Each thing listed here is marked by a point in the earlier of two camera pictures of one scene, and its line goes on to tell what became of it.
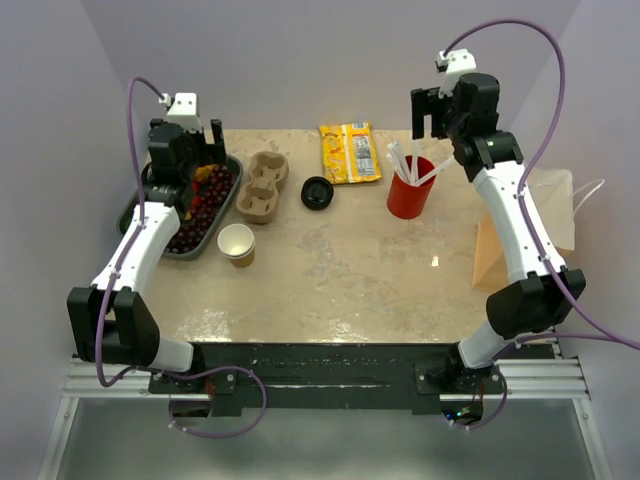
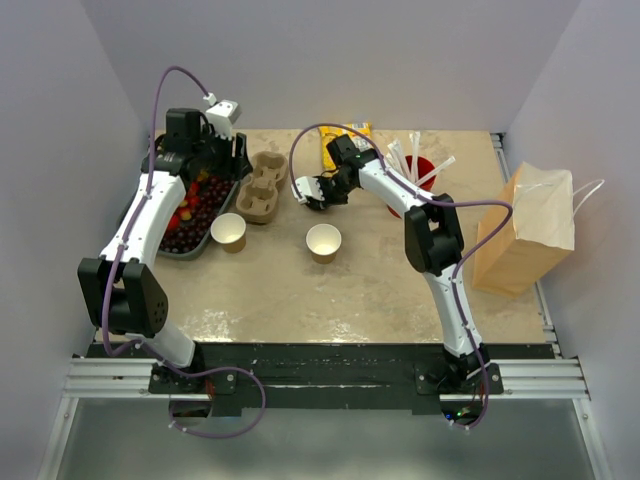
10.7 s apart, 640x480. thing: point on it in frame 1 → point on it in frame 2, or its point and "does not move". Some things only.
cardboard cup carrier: (257, 201) does not move
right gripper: (426, 102) → (328, 201)
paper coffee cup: (237, 242) → (323, 241)
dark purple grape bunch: (214, 190) does not move
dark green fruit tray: (126, 213) does not move
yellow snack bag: (349, 153) does not move
